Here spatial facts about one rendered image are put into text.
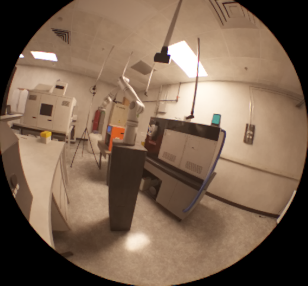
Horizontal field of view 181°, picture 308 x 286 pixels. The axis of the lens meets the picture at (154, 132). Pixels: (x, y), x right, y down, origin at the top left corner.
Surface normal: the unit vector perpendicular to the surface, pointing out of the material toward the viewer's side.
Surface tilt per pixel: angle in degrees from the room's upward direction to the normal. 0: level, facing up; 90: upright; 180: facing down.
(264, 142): 90
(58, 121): 90
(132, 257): 0
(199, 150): 90
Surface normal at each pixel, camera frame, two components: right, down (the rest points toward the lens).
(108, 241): 0.22, -0.97
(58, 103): 0.67, 0.19
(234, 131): -0.71, -0.13
